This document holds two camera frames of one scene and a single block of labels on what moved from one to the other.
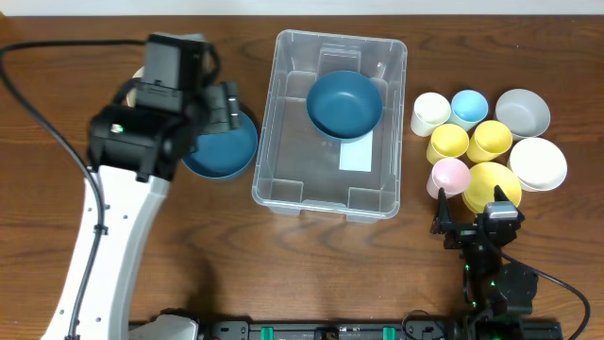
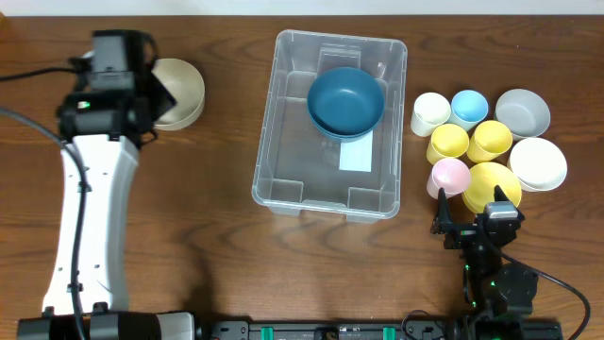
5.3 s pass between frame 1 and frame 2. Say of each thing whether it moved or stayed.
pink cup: stayed
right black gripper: stayed
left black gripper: moved
